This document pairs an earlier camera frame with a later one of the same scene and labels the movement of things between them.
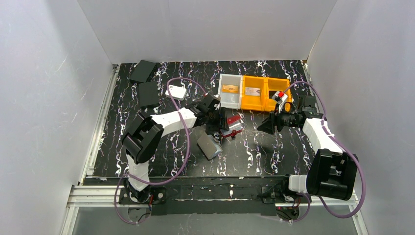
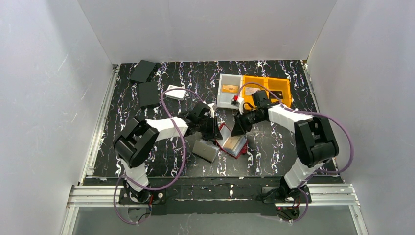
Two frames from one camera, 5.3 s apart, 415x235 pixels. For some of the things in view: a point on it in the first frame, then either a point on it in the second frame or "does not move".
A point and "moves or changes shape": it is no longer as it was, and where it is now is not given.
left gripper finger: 223,123 to 216,133
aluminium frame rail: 94,196 does not move
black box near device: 148,94 does not move
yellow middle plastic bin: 254,103 does not move
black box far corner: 142,72 does not move
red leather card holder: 235,125 moves or changes shape
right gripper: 278,120 to 242,119
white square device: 178,92 does not move
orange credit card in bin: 229,88 does not move
